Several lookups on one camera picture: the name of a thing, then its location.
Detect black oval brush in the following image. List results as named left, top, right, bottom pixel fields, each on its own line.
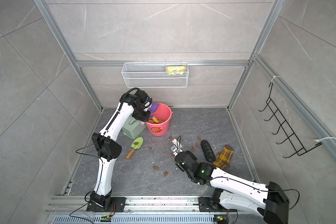
left=201, top=140, right=216, bottom=163

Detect soil lumps near black brush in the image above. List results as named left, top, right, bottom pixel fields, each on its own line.
left=190, top=136, right=202, bottom=152

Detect white wire wall basket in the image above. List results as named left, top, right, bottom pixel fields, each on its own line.
left=121, top=62, right=189, bottom=88

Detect plaid brown cloth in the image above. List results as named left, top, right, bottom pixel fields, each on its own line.
left=213, top=144, right=235, bottom=170

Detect yellow toy trowel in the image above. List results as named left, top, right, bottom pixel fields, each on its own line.
left=151, top=115, right=160, bottom=124

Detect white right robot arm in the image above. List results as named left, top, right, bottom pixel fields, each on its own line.
left=170, top=139, right=292, bottom=224

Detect mint green tissue box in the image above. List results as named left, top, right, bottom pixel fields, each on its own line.
left=122, top=115, right=146, bottom=140

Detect black wall hook rack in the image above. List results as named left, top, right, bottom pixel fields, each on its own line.
left=258, top=83, right=323, bottom=159

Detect white cleaning brush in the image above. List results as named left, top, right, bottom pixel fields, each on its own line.
left=170, top=145, right=180, bottom=155

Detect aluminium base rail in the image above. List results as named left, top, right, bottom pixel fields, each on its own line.
left=39, top=196, right=264, bottom=224

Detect yellow sponge in basket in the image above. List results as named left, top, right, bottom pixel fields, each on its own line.
left=165, top=65, right=187, bottom=76

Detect purple trowel pink handle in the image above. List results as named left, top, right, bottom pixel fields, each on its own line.
left=148, top=102, right=159, bottom=113

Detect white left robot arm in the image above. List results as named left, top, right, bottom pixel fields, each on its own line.
left=85, top=87, right=152, bottom=214

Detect green trowel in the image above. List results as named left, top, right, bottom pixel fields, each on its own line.
left=126, top=137, right=144, bottom=160

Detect pink plastic bucket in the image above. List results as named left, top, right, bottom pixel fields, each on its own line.
left=146, top=103, right=173, bottom=136

